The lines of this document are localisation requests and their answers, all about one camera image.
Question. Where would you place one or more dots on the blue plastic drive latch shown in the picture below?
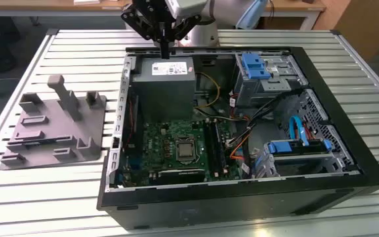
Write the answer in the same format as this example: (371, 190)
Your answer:
(254, 66)

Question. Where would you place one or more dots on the grey power supply unit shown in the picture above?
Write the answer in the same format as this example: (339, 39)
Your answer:
(163, 101)

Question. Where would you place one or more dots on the blue expansion slot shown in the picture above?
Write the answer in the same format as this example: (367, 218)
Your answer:
(134, 164)

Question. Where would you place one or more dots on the empty blue disk carrier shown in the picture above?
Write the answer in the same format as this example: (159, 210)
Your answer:
(260, 165)

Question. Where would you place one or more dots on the wooden cabinet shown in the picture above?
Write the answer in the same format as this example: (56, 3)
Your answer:
(361, 22)

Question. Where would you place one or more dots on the grey parts rack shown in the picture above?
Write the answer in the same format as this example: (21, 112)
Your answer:
(60, 118)

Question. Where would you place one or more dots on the silver CPU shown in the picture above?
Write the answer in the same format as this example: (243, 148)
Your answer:
(184, 150)

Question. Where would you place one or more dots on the black RAM slot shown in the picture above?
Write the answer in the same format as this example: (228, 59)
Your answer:
(214, 148)
(222, 133)
(210, 148)

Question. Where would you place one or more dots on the green motherboard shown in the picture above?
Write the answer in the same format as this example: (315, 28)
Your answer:
(156, 130)

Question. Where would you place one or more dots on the black graphics card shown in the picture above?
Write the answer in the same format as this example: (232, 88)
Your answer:
(180, 175)

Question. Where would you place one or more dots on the blue RAM stick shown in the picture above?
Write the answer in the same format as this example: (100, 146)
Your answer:
(40, 142)

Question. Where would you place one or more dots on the wooden desk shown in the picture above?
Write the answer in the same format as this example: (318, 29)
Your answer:
(291, 7)

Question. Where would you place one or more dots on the grey metal drive cage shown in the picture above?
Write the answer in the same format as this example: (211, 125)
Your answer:
(276, 86)

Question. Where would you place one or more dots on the hard disk in blue carrier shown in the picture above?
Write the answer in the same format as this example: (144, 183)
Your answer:
(305, 148)

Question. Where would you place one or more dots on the black PC case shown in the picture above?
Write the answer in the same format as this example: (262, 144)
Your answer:
(242, 205)

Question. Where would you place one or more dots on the grey metal disk bay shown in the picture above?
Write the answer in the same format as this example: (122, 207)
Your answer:
(339, 161)

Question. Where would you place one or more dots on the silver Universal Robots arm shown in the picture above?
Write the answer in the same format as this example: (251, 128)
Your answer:
(203, 37)

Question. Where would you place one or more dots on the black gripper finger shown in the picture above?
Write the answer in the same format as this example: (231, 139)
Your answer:
(143, 27)
(184, 28)

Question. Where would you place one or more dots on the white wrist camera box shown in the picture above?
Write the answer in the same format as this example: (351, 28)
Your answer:
(188, 7)

